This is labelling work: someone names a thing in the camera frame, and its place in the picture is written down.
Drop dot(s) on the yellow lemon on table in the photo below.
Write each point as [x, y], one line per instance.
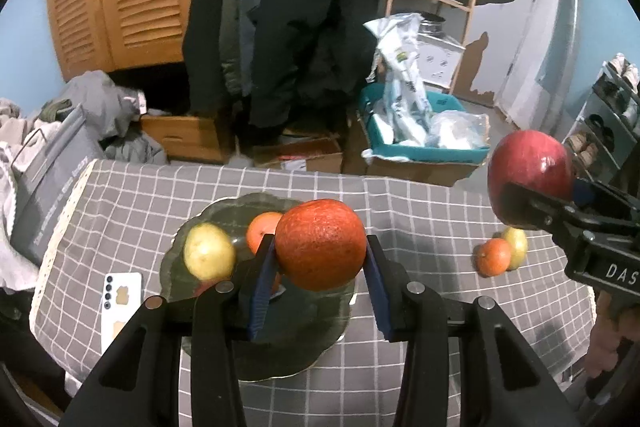
[520, 244]

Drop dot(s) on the white storage box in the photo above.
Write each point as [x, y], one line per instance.
[442, 64]

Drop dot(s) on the grey fabric bag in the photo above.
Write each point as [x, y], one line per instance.
[55, 187]

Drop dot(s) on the wooden shelf rack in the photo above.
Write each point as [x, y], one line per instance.
[470, 7]

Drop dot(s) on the person's right hand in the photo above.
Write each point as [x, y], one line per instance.
[607, 332]

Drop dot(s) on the grey clothes pile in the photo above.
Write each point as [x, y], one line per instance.
[100, 107]

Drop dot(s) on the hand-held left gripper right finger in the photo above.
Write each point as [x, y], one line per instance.
[377, 289]

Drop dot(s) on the brown cardboard box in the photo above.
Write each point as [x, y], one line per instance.
[425, 174]

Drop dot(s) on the small tangerine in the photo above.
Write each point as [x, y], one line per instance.
[492, 257]

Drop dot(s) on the white knitted blanket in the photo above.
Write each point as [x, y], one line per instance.
[10, 187]

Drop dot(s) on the white printed rice bag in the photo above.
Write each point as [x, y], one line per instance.
[405, 87]

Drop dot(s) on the red apple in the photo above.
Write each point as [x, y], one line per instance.
[530, 164]

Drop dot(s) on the shoe rack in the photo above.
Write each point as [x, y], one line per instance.
[605, 117]

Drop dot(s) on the large reddish orange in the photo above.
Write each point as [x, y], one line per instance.
[320, 244]

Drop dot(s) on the clear plastic bag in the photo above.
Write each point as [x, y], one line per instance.
[460, 132]

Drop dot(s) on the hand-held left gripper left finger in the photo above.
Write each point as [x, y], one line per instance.
[262, 289]

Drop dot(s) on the flat cardboard box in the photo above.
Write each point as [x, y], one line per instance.
[300, 154]

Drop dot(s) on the grey hanging jacket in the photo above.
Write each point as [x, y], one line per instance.
[240, 7]

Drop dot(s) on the grey checked tablecloth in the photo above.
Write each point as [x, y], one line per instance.
[425, 217]

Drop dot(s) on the green glass plate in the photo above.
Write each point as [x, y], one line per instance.
[300, 332]

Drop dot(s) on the white phone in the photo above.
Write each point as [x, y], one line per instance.
[121, 307]

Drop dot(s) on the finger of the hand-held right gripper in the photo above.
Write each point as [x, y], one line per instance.
[530, 202]
[583, 193]

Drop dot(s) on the teal plastic basket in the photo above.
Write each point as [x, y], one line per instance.
[425, 155]

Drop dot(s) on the wooden drawer box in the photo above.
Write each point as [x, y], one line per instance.
[185, 139]

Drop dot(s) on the steel pan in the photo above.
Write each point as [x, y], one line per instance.
[432, 25]

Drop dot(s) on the black hanging coat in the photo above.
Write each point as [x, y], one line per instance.
[315, 32]

